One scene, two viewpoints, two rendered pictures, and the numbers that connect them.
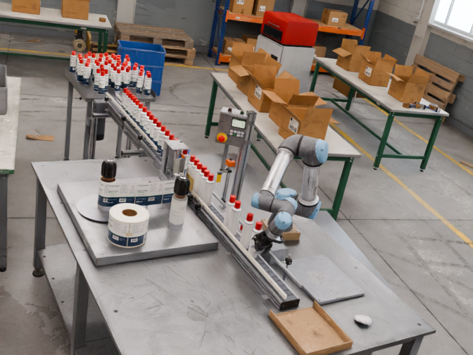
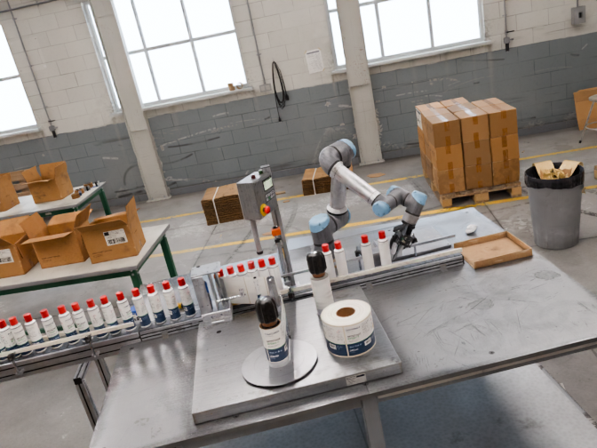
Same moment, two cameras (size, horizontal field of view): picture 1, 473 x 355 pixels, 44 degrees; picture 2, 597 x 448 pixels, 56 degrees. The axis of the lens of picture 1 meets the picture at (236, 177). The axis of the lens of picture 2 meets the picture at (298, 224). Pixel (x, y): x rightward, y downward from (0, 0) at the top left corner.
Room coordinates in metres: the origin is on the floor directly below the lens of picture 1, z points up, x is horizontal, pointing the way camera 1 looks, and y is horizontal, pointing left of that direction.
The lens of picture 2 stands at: (1.68, 2.26, 2.15)
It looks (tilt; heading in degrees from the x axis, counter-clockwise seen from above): 20 degrees down; 300
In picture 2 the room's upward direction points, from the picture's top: 12 degrees counter-clockwise
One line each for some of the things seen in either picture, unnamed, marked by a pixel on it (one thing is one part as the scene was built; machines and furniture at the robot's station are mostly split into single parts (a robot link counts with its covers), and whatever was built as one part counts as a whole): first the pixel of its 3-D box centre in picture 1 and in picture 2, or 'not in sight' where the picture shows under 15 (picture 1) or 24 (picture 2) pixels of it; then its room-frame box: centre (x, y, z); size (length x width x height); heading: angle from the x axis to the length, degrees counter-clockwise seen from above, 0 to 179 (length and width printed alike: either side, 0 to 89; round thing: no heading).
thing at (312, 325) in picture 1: (310, 328); (491, 249); (2.15, -0.46, 0.85); 0.30 x 0.26 x 0.04; 33
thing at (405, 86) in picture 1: (405, 84); (47, 183); (7.01, -1.79, 0.97); 0.43 x 0.42 x 0.37; 108
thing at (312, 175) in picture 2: not in sight; (328, 178); (4.73, -4.09, 0.11); 0.65 x 0.54 x 0.22; 19
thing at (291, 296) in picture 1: (214, 217); (302, 292); (2.98, 0.08, 0.86); 1.65 x 0.08 x 0.04; 33
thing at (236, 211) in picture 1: (234, 218); (340, 260); (2.80, -0.03, 0.98); 0.05 x 0.05 x 0.20
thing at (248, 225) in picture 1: (246, 230); (367, 254); (2.68, -0.11, 0.98); 0.05 x 0.05 x 0.20
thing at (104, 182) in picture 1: (107, 184); (271, 330); (2.80, 0.68, 1.04); 0.09 x 0.09 x 0.29
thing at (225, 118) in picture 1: (233, 127); (258, 195); (3.12, 0.07, 1.38); 0.17 x 0.10 x 0.19; 88
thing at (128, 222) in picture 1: (128, 225); (348, 327); (2.56, 0.50, 0.95); 0.20 x 0.20 x 0.14
